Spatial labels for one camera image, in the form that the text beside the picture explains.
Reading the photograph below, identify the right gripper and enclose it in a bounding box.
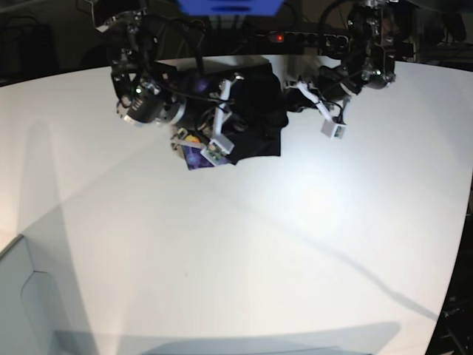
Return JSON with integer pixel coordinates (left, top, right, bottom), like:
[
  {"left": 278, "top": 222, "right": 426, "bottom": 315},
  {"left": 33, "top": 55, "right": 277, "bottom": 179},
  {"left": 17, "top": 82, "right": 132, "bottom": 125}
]
[{"left": 169, "top": 72, "right": 247, "bottom": 143}]

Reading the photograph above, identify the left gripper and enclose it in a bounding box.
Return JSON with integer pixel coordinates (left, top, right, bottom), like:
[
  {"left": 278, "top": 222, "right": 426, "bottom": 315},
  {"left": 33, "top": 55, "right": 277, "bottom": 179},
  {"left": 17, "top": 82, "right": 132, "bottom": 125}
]
[{"left": 284, "top": 66, "right": 364, "bottom": 124}]

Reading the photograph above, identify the black T-shirt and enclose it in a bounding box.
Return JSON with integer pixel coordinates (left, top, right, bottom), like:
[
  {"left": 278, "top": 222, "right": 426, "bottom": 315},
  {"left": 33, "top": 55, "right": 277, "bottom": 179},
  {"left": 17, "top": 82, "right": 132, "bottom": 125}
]
[{"left": 153, "top": 61, "right": 290, "bottom": 172}]

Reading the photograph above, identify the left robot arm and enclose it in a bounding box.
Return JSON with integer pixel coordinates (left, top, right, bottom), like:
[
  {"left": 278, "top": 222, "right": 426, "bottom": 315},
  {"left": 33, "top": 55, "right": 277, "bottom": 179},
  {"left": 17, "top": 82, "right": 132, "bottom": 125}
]
[{"left": 285, "top": 1, "right": 396, "bottom": 124}]

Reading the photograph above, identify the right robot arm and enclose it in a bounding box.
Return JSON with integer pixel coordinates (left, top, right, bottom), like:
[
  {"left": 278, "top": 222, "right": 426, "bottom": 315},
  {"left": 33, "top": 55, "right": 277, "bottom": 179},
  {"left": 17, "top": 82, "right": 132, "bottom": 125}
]
[{"left": 90, "top": 1, "right": 249, "bottom": 146}]

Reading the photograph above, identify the black power strip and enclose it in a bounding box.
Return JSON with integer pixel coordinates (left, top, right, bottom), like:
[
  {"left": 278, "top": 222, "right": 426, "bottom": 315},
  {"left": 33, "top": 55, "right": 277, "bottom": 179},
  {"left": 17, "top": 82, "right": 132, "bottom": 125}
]
[{"left": 268, "top": 32, "right": 349, "bottom": 49}]

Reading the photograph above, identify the blue plastic bin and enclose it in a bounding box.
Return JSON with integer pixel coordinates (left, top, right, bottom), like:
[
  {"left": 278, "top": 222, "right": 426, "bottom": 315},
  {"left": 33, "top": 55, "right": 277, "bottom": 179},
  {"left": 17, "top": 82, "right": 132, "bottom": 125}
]
[{"left": 177, "top": 0, "right": 284, "bottom": 16}]

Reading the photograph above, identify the grey cabinet at lower left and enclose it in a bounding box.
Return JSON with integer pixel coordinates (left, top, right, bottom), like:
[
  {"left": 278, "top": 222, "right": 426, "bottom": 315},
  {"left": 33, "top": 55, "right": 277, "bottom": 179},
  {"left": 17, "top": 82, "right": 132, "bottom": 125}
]
[{"left": 0, "top": 236, "right": 81, "bottom": 355}]

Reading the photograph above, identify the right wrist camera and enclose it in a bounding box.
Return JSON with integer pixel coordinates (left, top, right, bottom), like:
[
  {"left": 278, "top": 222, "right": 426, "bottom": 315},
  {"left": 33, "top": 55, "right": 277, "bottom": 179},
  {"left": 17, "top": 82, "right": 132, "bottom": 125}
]
[{"left": 200, "top": 135, "right": 234, "bottom": 166}]

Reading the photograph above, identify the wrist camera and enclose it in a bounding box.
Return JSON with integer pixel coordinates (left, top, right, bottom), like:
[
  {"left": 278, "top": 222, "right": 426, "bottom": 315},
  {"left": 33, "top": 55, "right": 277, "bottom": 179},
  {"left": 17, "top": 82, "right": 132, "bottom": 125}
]
[
  {"left": 321, "top": 120, "right": 347, "bottom": 139},
  {"left": 200, "top": 135, "right": 234, "bottom": 166}
]

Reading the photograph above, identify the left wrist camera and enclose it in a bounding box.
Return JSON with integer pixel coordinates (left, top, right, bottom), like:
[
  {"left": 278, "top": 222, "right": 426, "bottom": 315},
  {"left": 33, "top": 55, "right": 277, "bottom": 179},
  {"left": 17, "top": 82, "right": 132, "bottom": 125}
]
[{"left": 321, "top": 120, "right": 347, "bottom": 139}]

